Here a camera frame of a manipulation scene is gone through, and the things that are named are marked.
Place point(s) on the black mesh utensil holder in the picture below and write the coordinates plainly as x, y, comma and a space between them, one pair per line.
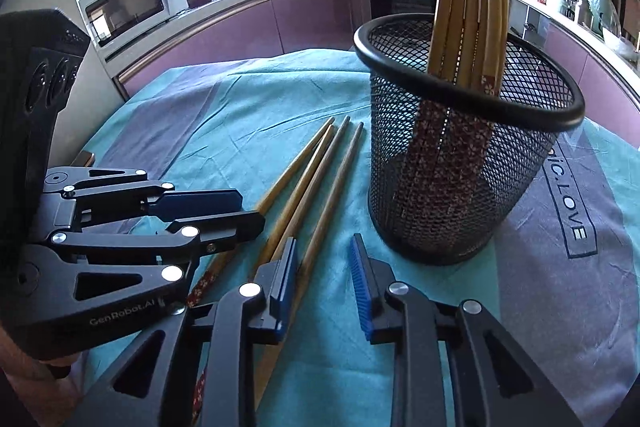
520, 187

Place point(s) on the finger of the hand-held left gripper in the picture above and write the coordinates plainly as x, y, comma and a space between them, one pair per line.
200, 203
225, 227

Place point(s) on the white microwave oven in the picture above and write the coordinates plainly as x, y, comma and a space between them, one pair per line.
130, 2

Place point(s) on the bunch of wooden chopsticks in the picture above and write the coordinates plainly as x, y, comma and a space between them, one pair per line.
452, 7

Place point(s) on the pink island base cabinets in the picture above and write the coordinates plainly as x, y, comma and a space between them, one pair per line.
590, 62

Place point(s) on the long pink base cabinets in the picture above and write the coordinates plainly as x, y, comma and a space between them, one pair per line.
300, 22

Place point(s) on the patterned-end wooden chopstick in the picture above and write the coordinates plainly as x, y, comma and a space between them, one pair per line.
339, 182
292, 167
315, 181
302, 182

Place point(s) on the person's left hand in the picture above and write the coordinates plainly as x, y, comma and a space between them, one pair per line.
25, 374

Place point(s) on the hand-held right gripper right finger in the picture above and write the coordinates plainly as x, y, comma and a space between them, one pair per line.
362, 287

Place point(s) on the teal and purple tablecloth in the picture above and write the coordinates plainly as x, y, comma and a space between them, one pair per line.
250, 107

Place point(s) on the green appliance under plastic cover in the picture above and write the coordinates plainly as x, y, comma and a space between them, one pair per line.
597, 7

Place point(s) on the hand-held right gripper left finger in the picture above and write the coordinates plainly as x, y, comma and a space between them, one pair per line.
286, 287

